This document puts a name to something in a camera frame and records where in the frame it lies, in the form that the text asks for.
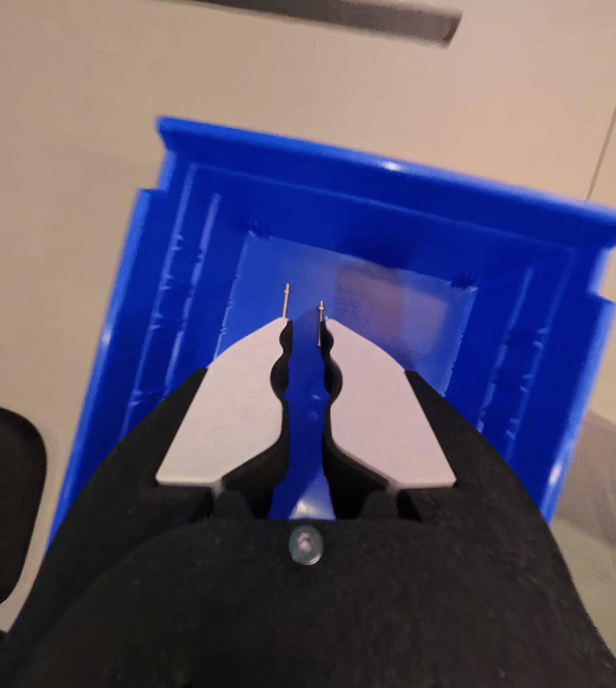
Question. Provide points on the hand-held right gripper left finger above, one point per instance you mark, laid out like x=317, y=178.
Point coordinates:
x=222, y=424

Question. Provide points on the silver metal screw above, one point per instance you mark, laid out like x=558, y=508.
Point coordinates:
x=320, y=321
x=285, y=301

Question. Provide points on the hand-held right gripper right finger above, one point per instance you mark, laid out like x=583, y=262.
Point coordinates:
x=388, y=424

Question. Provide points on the black tape strip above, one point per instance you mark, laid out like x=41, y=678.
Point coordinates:
x=351, y=16

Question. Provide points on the blue plastic bin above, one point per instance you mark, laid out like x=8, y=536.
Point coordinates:
x=367, y=226

